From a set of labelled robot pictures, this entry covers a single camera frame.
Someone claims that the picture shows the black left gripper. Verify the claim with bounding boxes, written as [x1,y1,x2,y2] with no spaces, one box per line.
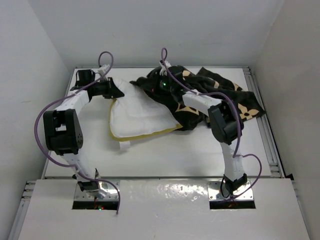
[89,77,124,99]

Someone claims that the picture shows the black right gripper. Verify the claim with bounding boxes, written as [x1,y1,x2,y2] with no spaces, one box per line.
[141,71,175,94]

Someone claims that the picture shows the black pillowcase with beige flowers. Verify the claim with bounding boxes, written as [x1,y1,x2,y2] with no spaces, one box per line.
[129,64,266,132]

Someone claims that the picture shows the white pillow with yellow edge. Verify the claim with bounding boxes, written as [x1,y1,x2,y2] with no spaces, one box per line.
[108,78,182,150]

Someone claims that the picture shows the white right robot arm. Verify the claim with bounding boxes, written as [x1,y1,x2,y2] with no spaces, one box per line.
[154,65,248,202]

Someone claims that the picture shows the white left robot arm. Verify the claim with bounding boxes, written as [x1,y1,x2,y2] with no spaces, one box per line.
[43,69,124,199]

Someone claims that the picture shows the white front cover board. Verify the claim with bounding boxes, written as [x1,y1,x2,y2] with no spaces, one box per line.
[19,178,309,240]

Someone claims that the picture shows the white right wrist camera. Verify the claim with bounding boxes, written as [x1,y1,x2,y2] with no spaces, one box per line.
[159,60,172,76]

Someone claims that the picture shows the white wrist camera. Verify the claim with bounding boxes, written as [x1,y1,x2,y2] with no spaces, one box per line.
[97,64,110,76]
[159,60,172,76]

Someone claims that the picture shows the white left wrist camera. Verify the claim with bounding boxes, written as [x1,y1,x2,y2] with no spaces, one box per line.
[97,64,110,76]

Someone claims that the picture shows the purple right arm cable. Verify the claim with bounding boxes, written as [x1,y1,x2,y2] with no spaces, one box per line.
[159,47,263,202]

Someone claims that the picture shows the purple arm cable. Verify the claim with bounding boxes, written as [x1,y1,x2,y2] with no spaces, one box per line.
[33,51,121,215]
[159,47,263,202]

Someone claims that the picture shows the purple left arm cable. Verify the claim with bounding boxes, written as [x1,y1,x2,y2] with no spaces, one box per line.
[33,51,121,215]

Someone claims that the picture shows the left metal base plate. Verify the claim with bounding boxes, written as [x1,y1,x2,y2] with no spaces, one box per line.
[73,183,119,202]

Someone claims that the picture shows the metal base plate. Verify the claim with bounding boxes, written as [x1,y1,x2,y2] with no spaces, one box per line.
[73,183,119,202]
[207,179,254,202]

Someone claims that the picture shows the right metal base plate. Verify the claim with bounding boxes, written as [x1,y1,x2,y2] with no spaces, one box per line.
[207,179,254,202]

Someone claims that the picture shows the aluminium rail right side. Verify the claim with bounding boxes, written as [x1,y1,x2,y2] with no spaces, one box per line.
[242,67,286,178]

